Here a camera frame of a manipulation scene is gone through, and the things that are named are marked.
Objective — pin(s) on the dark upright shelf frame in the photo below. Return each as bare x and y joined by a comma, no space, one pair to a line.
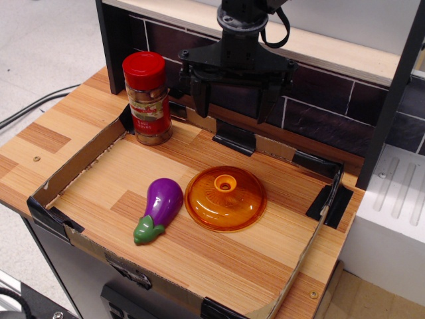
344,97

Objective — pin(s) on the purple toy eggplant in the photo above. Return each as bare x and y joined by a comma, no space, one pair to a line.
164,201

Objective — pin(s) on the cardboard fence with black tape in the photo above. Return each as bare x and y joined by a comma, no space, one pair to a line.
94,200

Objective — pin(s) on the white ribbed appliance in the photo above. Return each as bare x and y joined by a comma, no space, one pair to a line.
385,245

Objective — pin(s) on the orange glass pot lid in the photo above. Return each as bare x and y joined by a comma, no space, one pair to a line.
225,199

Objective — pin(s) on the basil bottle red cap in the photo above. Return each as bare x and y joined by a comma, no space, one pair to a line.
145,77

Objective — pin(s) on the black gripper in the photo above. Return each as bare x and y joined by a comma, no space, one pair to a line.
236,60

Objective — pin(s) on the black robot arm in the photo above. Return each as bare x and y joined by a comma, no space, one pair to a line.
249,18

